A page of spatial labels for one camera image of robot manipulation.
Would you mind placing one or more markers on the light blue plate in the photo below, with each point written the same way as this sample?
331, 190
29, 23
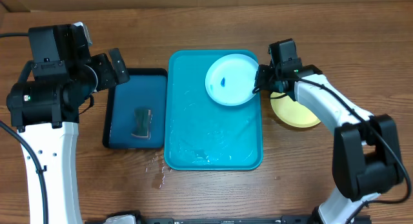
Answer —
231, 79

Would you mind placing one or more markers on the green and orange sponge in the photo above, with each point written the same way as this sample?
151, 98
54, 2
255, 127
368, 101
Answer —
142, 117

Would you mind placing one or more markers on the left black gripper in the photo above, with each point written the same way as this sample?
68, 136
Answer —
110, 77

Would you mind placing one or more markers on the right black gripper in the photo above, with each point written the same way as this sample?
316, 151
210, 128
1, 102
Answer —
262, 77

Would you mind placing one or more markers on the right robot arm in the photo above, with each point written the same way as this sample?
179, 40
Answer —
366, 160

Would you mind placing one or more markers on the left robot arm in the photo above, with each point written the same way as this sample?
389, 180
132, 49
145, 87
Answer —
44, 108

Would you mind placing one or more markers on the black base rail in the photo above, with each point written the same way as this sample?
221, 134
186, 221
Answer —
134, 216

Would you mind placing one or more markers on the teal plastic tray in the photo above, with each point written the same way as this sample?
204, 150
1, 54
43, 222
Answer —
201, 134

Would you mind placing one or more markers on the black water tray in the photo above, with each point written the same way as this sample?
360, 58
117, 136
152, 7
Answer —
145, 89

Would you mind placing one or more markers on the yellow plate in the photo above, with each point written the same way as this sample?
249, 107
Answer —
291, 112

